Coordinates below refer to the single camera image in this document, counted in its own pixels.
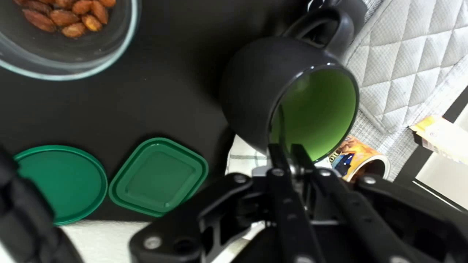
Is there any white checked dish towel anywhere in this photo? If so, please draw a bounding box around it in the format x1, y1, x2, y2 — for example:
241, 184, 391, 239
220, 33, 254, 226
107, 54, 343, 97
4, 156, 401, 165
224, 134, 274, 179

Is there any black mug green inside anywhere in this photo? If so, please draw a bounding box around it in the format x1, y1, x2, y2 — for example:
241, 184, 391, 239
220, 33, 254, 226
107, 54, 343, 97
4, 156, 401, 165
220, 4, 362, 165

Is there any clear glass cup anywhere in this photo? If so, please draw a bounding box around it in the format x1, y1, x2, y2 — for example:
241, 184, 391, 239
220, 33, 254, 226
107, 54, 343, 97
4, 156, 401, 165
0, 0, 144, 81

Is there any green round lid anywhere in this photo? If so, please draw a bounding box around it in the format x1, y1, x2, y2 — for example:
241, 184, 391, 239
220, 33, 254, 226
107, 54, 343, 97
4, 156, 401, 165
14, 143, 110, 226

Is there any black table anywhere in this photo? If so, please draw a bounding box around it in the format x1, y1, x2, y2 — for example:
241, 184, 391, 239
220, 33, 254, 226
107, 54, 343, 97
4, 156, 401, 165
0, 0, 468, 225

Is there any brown almonds heap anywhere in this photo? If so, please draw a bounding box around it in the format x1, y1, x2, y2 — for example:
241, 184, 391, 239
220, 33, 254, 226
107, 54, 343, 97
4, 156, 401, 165
14, 0, 119, 40

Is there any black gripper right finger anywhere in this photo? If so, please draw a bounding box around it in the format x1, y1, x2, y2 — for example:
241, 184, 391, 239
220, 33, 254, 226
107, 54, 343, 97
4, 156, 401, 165
292, 143, 468, 263

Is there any grey quilted pot holder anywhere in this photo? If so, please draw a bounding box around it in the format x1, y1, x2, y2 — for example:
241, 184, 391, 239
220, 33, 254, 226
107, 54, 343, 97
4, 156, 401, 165
341, 0, 468, 134

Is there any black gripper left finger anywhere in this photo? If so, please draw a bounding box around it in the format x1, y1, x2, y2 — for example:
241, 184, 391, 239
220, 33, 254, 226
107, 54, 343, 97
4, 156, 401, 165
129, 143, 324, 263

